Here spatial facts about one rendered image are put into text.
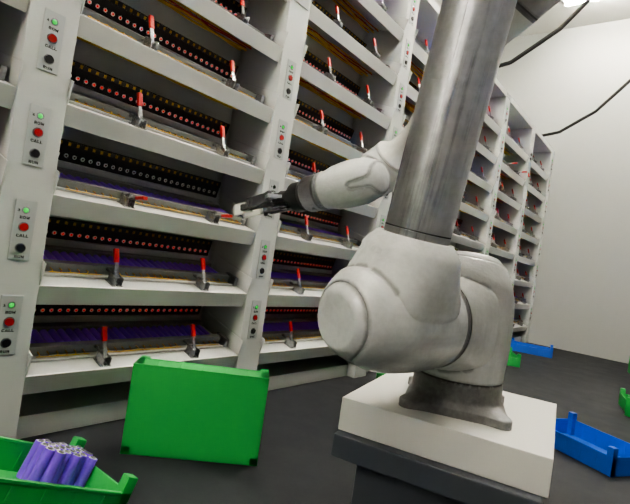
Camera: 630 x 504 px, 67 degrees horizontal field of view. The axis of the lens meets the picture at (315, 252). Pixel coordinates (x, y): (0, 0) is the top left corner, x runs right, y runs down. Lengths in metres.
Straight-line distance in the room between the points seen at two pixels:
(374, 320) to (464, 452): 0.28
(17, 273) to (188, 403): 0.44
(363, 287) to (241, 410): 0.58
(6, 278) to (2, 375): 0.20
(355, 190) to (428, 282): 0.42
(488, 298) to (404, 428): 0.25
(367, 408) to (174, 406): 0.48
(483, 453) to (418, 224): 0.36
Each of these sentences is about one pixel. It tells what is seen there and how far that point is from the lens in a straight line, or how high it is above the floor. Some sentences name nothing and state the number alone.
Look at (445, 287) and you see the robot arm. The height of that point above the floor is 0.47.
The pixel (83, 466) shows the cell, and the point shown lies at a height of 0.05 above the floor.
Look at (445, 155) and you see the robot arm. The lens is 0.69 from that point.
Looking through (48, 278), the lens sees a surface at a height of 0.36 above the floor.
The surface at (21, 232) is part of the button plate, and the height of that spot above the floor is 0.45.
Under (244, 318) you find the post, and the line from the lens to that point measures 1.50.
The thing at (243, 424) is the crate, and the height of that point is 0.09.
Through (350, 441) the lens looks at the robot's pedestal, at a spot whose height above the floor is 0.20.
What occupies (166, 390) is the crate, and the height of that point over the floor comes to 0.15.
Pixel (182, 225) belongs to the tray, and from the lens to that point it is 1.31.
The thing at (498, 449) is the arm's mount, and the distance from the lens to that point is 0.80.
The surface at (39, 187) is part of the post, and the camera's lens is 1.14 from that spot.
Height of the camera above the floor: 0.49
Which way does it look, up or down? 1 degrees up
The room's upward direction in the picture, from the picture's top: 8 degrees clockwise
